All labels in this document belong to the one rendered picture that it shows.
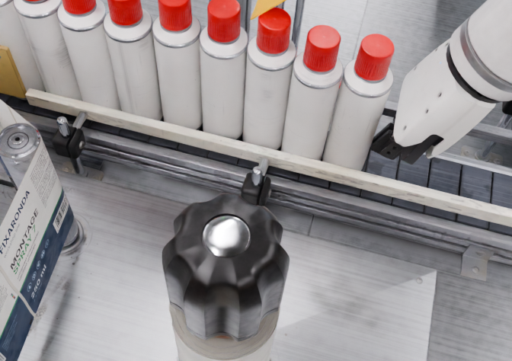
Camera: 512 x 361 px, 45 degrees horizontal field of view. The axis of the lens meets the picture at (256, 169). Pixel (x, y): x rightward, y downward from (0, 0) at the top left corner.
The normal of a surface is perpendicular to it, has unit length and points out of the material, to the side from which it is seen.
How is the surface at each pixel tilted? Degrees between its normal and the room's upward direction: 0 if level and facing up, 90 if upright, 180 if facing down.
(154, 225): 0
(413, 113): 69
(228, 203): 10
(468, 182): 0
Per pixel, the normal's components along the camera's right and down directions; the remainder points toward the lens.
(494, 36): -0.83, 0.25
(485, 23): -0.93, -0.10
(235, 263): 0.10, -0.38
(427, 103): -0.90, -0.34
